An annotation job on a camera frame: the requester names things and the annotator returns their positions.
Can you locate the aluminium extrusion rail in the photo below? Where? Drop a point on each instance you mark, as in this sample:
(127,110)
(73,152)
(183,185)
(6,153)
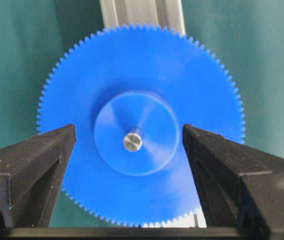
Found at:
(164,13)

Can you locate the right steel shaft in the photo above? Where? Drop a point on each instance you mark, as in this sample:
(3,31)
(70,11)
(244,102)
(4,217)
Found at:
(133,139)

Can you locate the large blue plastic gear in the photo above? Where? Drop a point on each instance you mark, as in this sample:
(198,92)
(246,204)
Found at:
(137,76)

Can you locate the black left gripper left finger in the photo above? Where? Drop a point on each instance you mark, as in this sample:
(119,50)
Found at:
(31,176)

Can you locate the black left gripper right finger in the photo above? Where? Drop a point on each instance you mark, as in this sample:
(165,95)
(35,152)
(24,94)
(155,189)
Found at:
(235,183)

